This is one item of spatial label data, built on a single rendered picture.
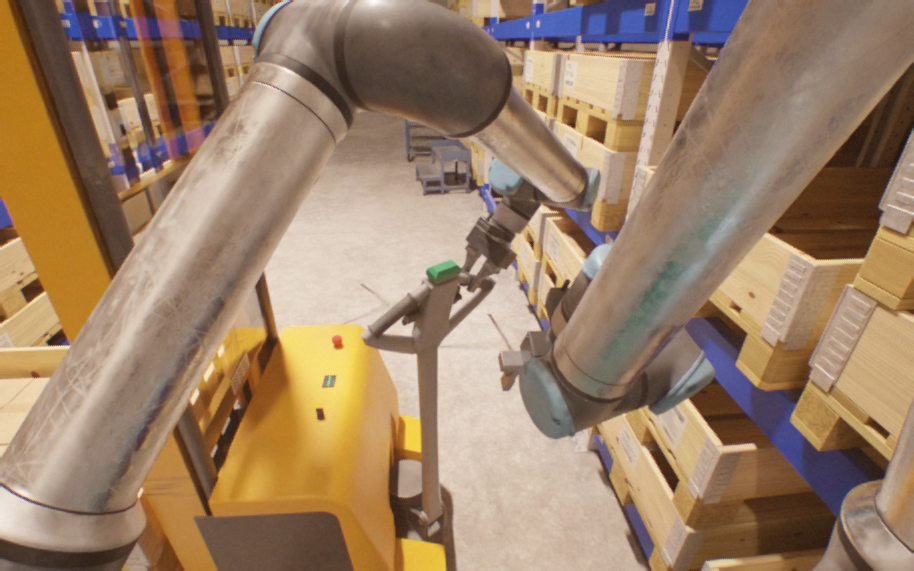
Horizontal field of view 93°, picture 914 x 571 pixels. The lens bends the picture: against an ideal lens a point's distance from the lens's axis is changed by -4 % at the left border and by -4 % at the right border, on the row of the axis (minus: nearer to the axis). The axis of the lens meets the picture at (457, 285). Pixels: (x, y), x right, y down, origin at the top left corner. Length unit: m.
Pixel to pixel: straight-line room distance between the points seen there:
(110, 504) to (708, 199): 0.52
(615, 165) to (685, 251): 1.66
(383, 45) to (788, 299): 1.00
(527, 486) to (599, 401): 1.95
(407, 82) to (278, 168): 0.15
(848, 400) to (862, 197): 1.37
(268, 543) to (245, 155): 1.17
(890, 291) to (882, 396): 0.19
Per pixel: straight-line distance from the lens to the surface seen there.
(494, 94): 0.51
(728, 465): 1.49
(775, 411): 1.36
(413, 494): 1.82
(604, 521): 2.38
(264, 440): 1.46
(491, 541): 2.23
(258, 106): 0.50
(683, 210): 0.33
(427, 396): 1.37
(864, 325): 1.09
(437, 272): 1.06
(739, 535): 1.81
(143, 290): 0.46
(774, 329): 1.24
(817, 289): 1.19
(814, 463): 1.31
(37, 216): 1.09
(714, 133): 0.31
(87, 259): 1.08
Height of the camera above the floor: 1.90
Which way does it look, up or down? 29 degrees down
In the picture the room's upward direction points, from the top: 1 degrees clockwise
